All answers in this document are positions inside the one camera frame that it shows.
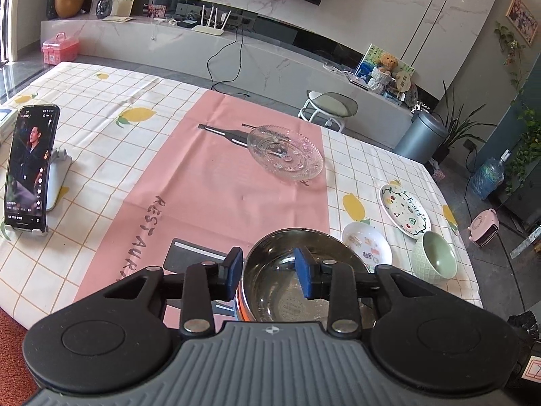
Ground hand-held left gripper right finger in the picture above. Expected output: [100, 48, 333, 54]
[294, 246, 443, 336]

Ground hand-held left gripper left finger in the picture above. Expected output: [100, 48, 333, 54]
[101, 247, 244, 336]

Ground stainless steel bowl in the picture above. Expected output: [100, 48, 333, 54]
[237, 228, 379, 333]

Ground small white printed dish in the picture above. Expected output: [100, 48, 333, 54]
[342, 222, 394, 270]

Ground large white printed plate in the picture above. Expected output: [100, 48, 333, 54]
[378, 183, 432, 238]

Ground clear glass plate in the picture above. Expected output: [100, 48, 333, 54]
[246, 125, 325, 182]

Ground green ceramic bowl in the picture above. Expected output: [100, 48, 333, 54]
[412, 230, 459, 282]

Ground pink table mat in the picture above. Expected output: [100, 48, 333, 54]
[74, 89, 331, 336]

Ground white stool with grey seat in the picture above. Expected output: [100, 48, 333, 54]
[298, 90, 359, 133]

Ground white lemon print tablecloth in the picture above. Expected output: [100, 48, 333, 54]
[0, 61, 485, 336]

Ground grey trash can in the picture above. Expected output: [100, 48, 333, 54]
[393, 110, 449, 164]

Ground pink space heater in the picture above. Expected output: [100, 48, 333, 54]
[467, 208, 500, 247]

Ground white phone stand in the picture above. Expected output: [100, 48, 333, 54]
[3, 148, 72, 238]

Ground blue water bottle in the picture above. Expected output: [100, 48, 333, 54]
[470, 157, 506, 200]

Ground white woven basket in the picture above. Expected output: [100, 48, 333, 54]
[367, 68, 392, 94]

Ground potted long-leaf plant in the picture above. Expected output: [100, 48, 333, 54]
[435, 80, 497, 163]

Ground round paper fan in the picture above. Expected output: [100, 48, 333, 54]
[391, 72, 412, 94]

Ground white marble tv cabinet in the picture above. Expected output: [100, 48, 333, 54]
[40, 14, 416, 150]

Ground brown teddy bear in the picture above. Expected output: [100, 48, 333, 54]
[376, 53, 399, 73]

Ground black smartphone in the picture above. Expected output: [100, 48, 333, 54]
[3, 105, 61, 234]

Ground orange rug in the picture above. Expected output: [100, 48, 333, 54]
[0, 304, 53, 406]

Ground white router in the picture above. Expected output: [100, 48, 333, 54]
[191, 4, 233, 36]

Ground pink storage box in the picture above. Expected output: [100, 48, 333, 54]
[41, 32, 80, 65]

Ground hanging vine plant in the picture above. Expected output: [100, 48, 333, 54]
[494, 22, 527, 96]

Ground black power cable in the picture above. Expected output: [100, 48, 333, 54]
[206, 29, 251, 99]

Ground white photo frame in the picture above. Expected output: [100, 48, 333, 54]
[112, 0, 139, 19]

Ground framed wall picture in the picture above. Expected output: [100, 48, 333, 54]
[505, 0, 540, 46]

